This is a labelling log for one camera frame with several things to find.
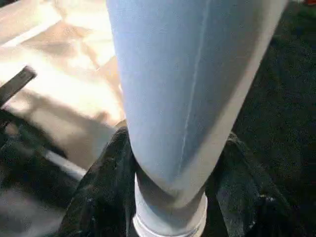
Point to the white plastic table top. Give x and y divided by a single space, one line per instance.
74 74

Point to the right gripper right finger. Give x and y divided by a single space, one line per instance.
242 202

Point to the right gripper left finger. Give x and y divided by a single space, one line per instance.
103 197

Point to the white plastic table leg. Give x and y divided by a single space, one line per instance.
187 98

